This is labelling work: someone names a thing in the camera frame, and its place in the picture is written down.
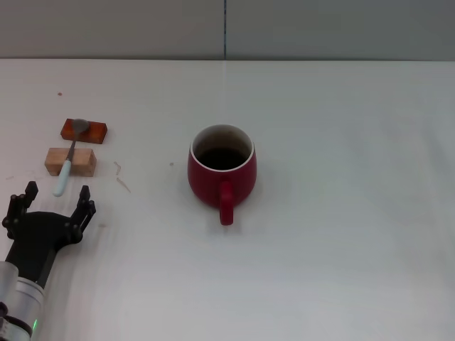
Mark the red ceramic cup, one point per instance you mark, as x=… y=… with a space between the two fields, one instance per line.
x=206 y=181

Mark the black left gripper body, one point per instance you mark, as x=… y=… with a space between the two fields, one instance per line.
x=39 y=238

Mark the red-brown wooden block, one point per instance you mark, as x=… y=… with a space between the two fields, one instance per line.
x=96 y=132

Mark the light wooden block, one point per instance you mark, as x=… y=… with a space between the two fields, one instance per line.
x=83 y=160

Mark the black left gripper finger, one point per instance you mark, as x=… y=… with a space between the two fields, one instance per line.
x=19 y=206
x=83 y=213

